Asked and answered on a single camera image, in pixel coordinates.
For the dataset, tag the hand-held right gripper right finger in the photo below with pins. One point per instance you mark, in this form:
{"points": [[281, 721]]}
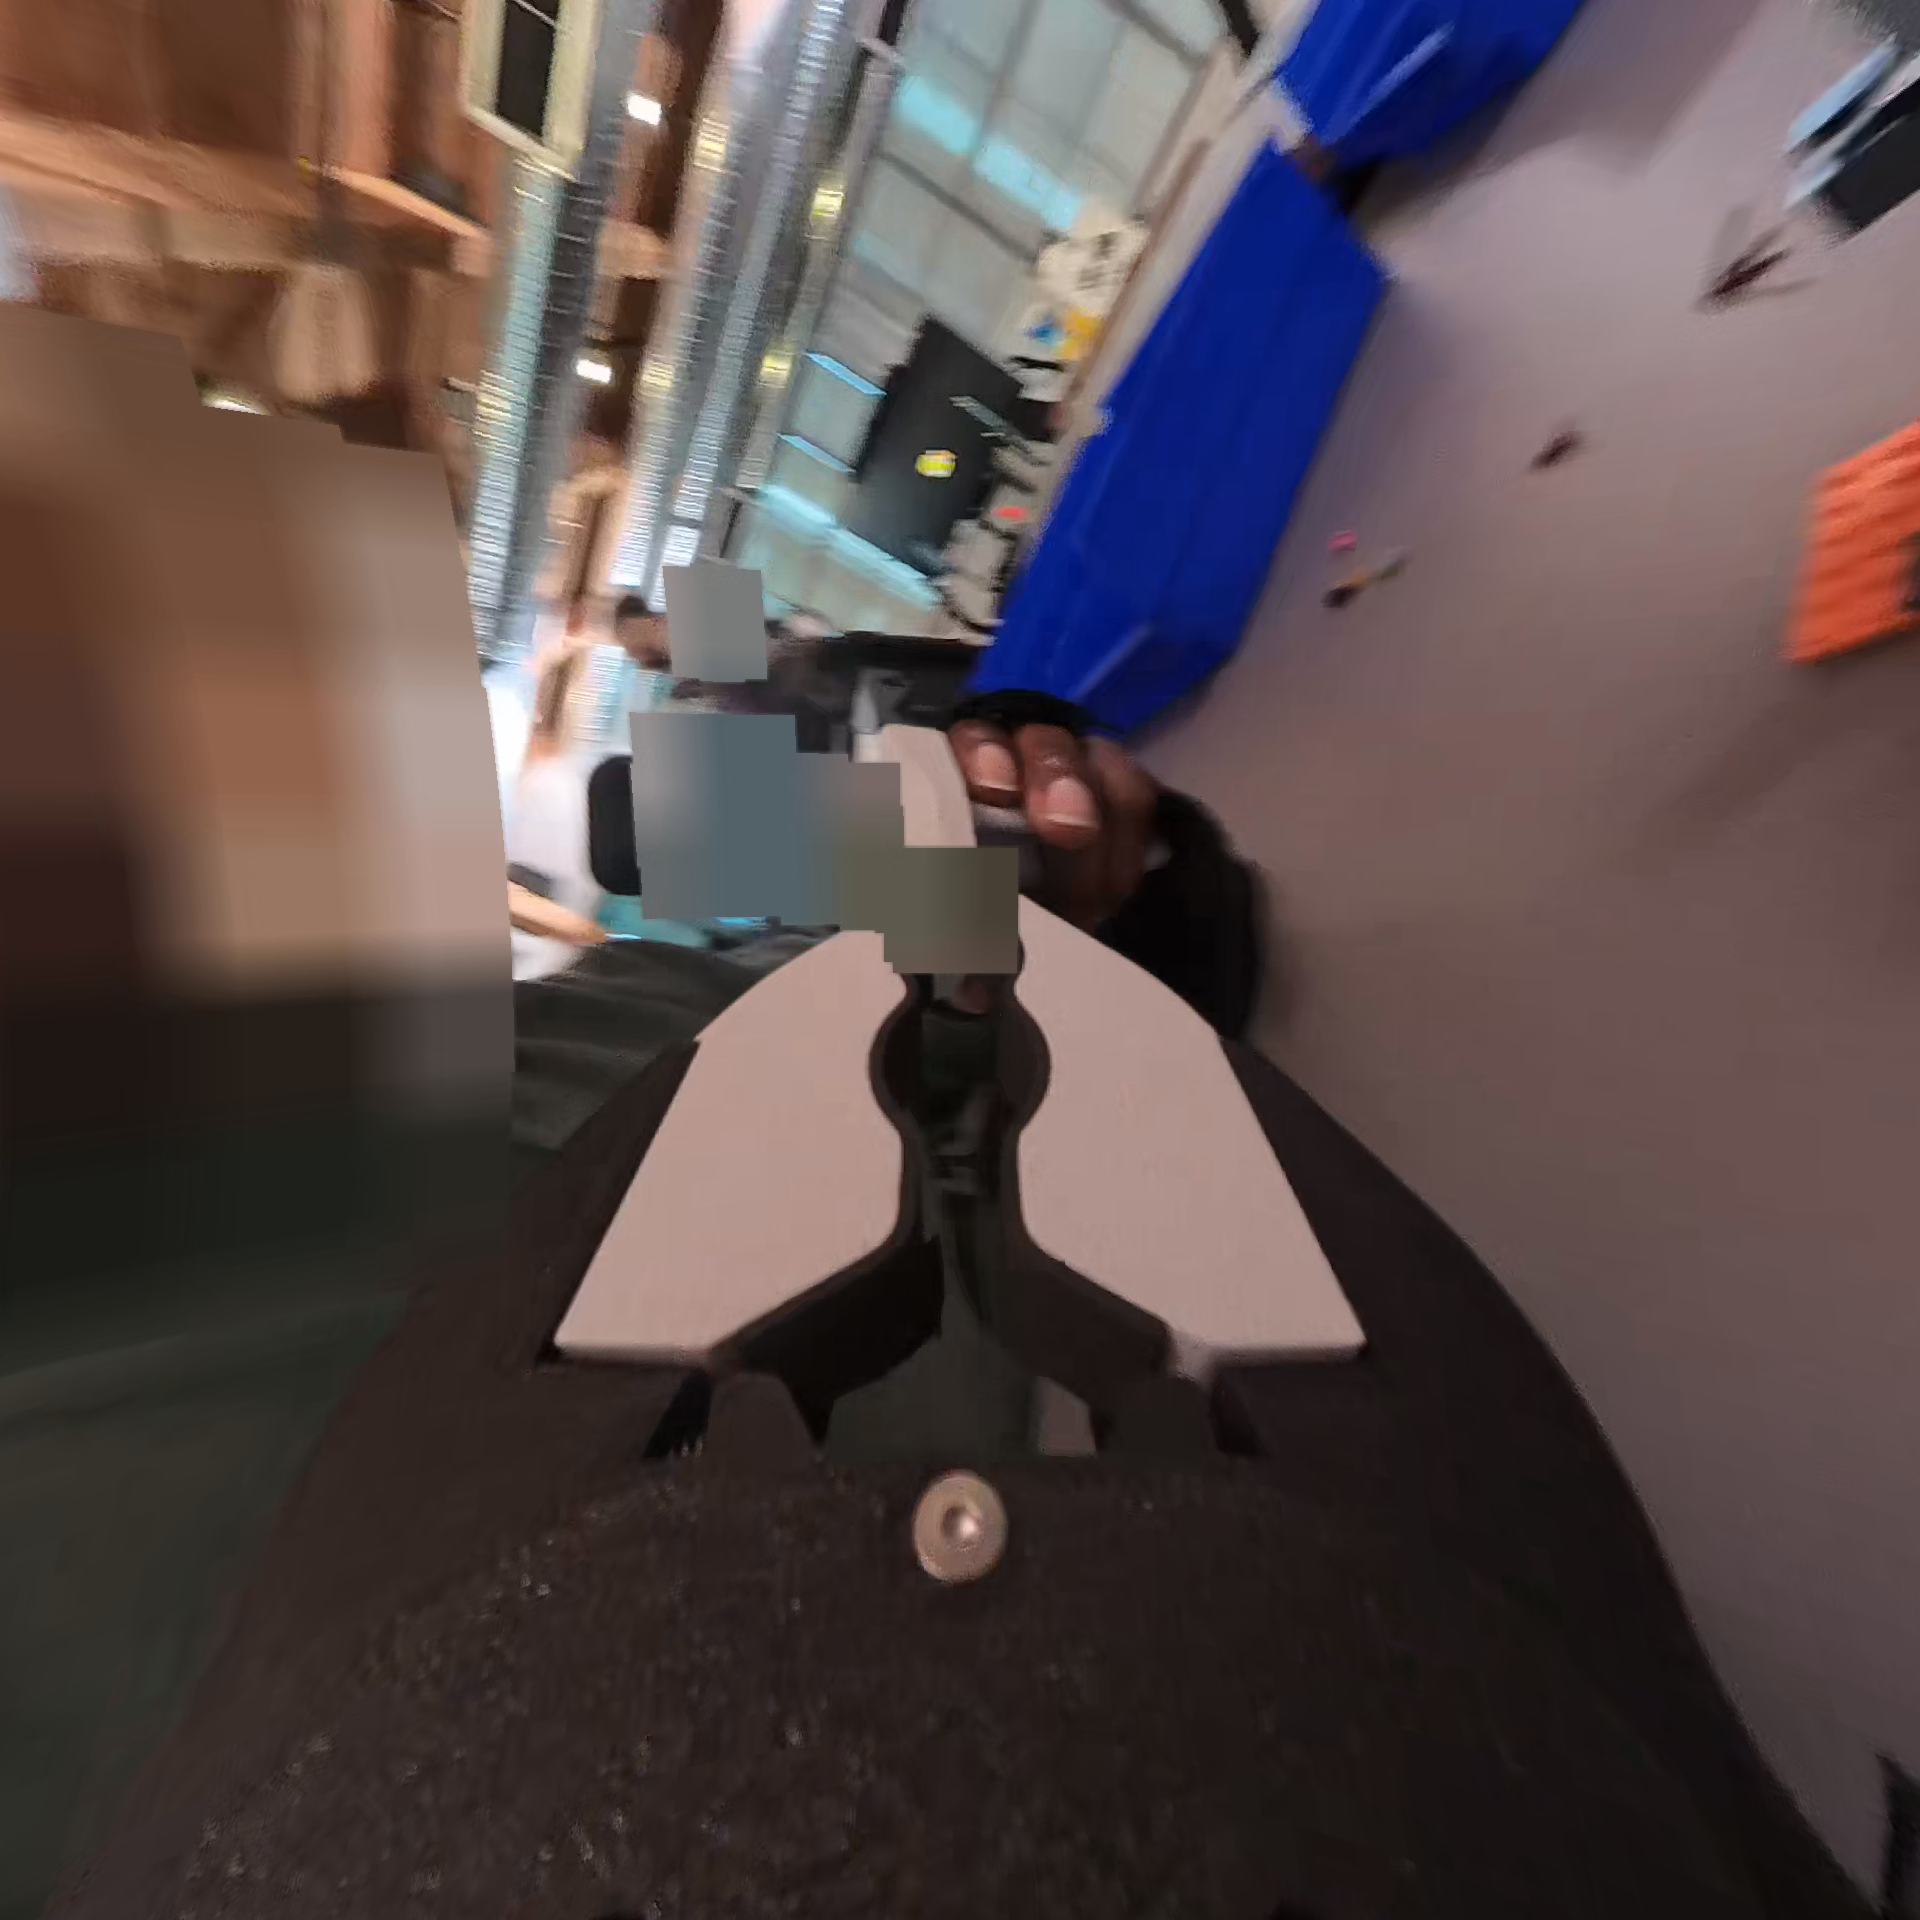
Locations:
{"points": [[1169, 1171]]}

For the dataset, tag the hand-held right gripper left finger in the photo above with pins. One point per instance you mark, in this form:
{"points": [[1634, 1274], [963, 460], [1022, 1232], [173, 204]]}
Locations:
{"points": [[750, 1171]]}

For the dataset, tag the person's left hand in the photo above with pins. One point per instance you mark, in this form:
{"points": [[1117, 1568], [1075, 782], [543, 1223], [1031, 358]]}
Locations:
{"points": [[1080, 839]]}

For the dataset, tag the black cabinet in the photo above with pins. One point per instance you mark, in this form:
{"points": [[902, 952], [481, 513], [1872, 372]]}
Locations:
{"points": [[933, 436]]}

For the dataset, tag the blue plastic bin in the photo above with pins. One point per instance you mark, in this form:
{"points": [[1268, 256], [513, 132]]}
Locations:
{"points": [[1201, 451], [1426, 60]]}

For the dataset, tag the person's dark green top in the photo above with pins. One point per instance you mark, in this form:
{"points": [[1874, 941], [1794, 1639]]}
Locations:
{"points": [[226, 1350]]}

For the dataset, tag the orange brick plate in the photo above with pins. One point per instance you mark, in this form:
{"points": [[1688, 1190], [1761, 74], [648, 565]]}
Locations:
{"points": [[1870, 556]]}

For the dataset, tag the black and white object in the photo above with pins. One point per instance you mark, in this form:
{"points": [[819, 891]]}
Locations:
{"points": [[1870, 163]]}

